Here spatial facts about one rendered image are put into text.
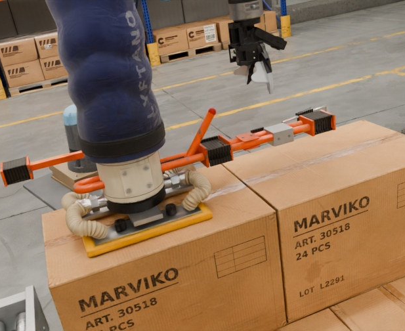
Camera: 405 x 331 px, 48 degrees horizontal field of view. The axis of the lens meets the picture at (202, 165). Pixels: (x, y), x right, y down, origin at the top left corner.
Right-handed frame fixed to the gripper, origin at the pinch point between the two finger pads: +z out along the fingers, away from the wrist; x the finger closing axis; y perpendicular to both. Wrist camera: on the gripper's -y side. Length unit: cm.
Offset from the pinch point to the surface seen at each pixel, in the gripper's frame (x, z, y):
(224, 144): 2.4, 12.6, 14.3
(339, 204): 21.0, 32.3, -10.6
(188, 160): 4.0, 13.8, 26.4
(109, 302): 22, 37, 57
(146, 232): 15, 25, 44
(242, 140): 2.4, 13.0, 8.7
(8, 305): -29, 63, 90
